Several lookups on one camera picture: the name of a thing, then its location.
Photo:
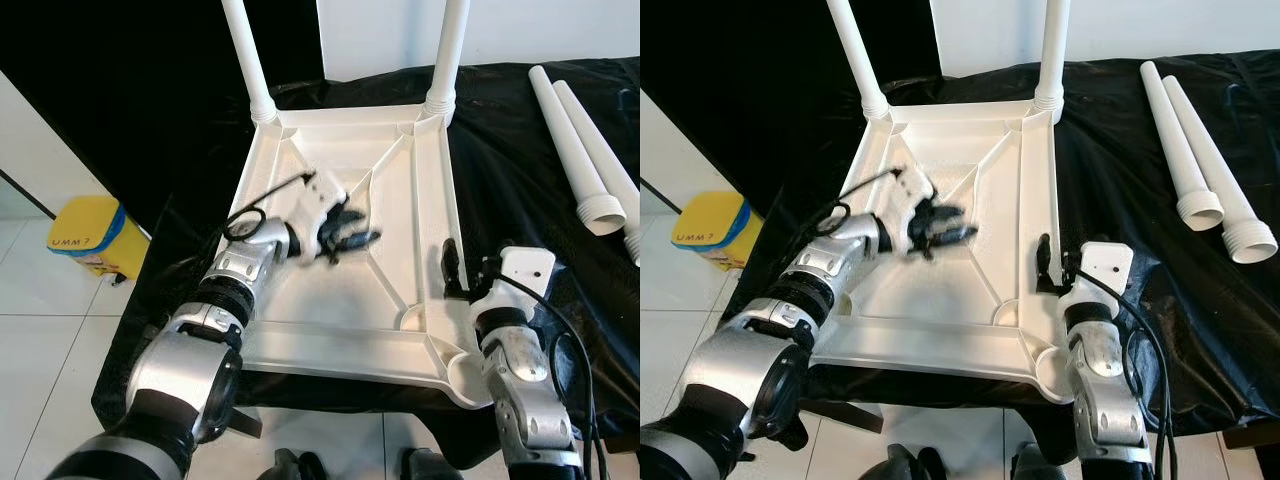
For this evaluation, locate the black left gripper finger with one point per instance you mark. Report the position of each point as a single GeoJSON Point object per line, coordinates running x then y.
{"type": "Point", "coordinates": [352, 215]}
{"type": "Point", "coordinates": [362, 242]}
{"type": "Point", "coordinates": [948, 212]}
{"type": "Point", "coordinates": [958, 238]}

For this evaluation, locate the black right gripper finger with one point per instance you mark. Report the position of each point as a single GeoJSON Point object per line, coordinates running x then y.
{"type": "Point", "coordinates": [451, 270]}
{"type": "Point", "coordinates": [1046, 263]}

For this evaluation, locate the white plastic table top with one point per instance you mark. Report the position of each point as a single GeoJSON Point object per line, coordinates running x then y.
{"type": "Point", "coordinates": [400, 230]}
{"type": "Point", "coordinates": [1000, 230]}

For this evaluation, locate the white plastic table leg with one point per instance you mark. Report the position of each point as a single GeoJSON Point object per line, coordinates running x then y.
{"type": "Point", "coordinates": [607, 165]}
{"type": "Point", "coordinates": [855, 60]}
{"type": "Point", "coordinates": [245, 60]}
{"type": "Point", "coordinates": [1207, 150]}
{"type": "Point", "coordinates": [450, 50]}
{"type": "Point", "coordinates": [573, 150]}
{"type": "Point", "coordinates": [1179, 150]}
{"type": "Point", "coordinates": [1053, 50]}

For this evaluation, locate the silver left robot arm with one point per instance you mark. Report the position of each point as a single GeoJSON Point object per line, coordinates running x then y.
{"type": "Point", "coordinates": [200, 360]}
{"type": "Point", "coordinates": [750, 370]}

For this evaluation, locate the black plastic cover sheet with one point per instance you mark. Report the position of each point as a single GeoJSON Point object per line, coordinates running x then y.
{"type": "Point", "coordinates": [1110, 150]}
{"type": "Point", "coordinates": [510, 150]}

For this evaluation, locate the dark right robot foot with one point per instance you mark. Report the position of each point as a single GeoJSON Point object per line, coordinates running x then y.
{"type": "Point", "coordinates": [1037, 462]}
{"type": "Point", "coordinates": [432, 465]}

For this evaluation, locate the dark robot foot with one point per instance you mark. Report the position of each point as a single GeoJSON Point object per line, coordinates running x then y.
{"type": "Point", "coordinates": [1037, 462]}
{"type": "Point", "coordinates": [432, 465]}
{"type": "Point", "coordinates": [298, 465]}
{"type": "Point", "coordinates": [915, 462]}

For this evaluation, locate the yellow bin with blue band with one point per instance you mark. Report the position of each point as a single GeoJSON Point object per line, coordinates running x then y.
{"type": "Point", "coordinates": [715, 232]}
{"type": "Point", "coordinates": [95, 240]}

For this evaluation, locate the dark left robot foot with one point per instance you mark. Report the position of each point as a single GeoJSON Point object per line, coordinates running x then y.
{"type": "Point", "coordinates": [915, 462]}
{"type": "Point", "coordinates": [298, 465]}

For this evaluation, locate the black door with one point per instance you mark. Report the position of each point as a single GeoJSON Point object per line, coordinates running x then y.
{"type": "Point", "coordinates": [740, 90]}
{"type": "Point", "coordinates": [120, 90]}

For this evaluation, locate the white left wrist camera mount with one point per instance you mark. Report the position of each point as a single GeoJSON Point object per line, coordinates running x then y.
{"type": "Point", "coordinates": [915, 200]}
{"type": "Point", "coordinates": [322, 205]}

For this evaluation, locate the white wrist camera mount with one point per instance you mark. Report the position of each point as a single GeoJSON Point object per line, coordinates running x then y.
{"type": "Point", "coordinates": [322, 205]}
{"type": "Point", "coordinates": [1105, 270]}
{"type": "Point", "coordinates": [525, 275]}
{"type": "Point", "coordinates": [915, 200]}

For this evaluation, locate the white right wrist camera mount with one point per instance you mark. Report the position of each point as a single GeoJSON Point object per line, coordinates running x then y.
{"type": "Point", "coordinates": [1105, 270]}
{"type": "Point", "coordinates": [525, 275]}

